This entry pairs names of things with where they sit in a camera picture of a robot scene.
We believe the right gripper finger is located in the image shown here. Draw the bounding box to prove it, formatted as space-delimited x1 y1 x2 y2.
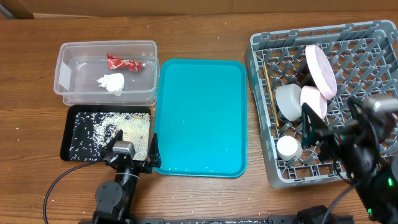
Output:
347 96 364 124
302 103 329 148

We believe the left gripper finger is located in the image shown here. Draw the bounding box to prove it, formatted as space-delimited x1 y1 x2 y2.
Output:
147 133 161 168
105 130 123 149

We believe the pink bowl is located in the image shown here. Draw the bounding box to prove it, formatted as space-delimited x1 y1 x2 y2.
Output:
300 86 327 119

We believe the white cup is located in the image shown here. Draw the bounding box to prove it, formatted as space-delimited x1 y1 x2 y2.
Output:
276 136 303 161

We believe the grey bowl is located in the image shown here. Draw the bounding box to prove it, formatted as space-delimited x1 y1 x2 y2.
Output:
275 84 302 121

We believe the pink plate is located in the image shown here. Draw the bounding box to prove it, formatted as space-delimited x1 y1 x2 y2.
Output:
305 45 337 100

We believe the white napkin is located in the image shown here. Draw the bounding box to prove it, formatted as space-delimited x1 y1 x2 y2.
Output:
97 73 124 91

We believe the wooden chopstick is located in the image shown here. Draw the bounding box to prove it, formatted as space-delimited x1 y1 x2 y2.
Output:
262 60 279 128

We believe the red snack wrapper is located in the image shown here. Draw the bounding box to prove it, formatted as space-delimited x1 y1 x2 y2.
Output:
107 54 143 72

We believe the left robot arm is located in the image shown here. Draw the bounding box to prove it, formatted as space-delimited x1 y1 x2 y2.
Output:
91 130 162 223

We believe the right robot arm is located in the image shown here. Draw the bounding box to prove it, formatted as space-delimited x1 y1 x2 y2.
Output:
302 95 397 223

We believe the grey dishwasher rack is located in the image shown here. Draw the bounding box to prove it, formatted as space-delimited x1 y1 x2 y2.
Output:
244 20 397 189

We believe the black tray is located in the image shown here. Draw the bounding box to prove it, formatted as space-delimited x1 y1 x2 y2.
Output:
60 105 150 162

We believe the teal serving tray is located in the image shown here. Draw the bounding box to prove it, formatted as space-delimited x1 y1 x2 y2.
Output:
154 58 248 178

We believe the clear plastic bin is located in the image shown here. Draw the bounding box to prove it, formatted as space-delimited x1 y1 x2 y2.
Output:
53 40 160 106

